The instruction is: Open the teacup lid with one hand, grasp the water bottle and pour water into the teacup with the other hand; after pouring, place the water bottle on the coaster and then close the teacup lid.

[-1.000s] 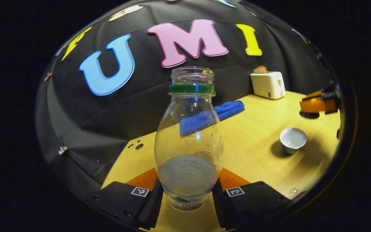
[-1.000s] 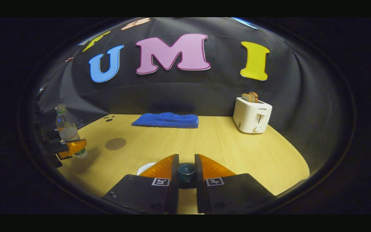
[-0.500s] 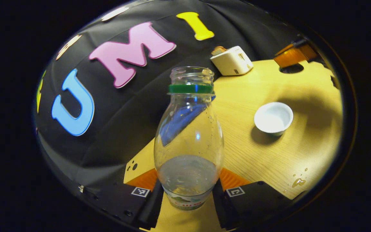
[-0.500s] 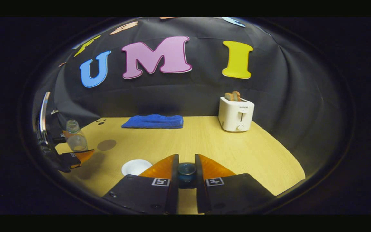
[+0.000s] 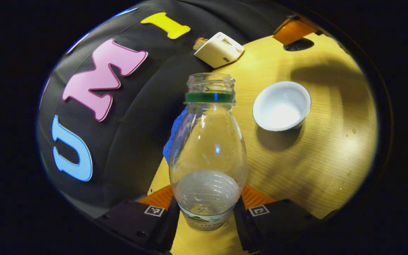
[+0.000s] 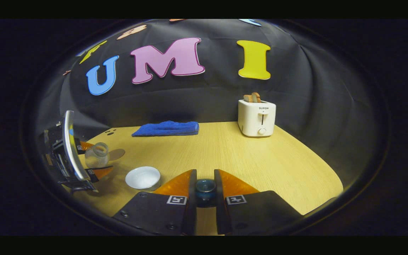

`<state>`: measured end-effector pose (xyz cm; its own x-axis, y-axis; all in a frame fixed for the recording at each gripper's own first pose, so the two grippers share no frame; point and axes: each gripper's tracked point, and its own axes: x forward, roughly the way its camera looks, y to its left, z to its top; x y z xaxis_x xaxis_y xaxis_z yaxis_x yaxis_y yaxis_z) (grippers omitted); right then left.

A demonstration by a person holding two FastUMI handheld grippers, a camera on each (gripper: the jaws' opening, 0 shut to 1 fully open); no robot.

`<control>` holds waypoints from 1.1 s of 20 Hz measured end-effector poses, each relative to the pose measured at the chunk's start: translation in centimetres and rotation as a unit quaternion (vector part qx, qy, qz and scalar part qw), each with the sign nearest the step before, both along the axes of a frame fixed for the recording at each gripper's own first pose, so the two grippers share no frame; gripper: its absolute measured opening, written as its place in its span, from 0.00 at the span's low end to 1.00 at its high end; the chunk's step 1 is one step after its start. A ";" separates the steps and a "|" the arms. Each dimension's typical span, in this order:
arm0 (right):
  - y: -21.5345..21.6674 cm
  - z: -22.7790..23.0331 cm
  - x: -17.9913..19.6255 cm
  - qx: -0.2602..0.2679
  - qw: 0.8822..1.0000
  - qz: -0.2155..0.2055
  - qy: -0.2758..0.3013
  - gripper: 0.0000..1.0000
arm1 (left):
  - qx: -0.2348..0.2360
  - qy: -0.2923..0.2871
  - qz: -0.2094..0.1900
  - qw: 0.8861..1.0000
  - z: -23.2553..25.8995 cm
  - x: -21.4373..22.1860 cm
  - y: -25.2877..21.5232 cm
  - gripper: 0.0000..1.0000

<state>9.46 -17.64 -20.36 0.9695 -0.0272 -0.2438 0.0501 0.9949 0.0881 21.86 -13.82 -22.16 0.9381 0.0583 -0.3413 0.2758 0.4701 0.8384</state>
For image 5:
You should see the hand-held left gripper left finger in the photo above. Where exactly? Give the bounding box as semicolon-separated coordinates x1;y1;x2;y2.
96;184;180;253

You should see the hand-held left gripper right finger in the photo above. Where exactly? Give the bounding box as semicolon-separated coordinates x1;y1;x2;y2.
233;184;321;254

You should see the clear plastic water bottle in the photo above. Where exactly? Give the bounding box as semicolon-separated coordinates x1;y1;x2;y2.
169;73;248;232

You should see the white toaster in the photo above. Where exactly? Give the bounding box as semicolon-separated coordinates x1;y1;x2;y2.
194;32;245;69

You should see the black backdrop cloth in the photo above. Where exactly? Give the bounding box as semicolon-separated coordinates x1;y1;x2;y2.
37;0;296;218

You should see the blue towel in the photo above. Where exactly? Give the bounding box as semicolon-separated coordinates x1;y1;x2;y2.
163;106;188;165

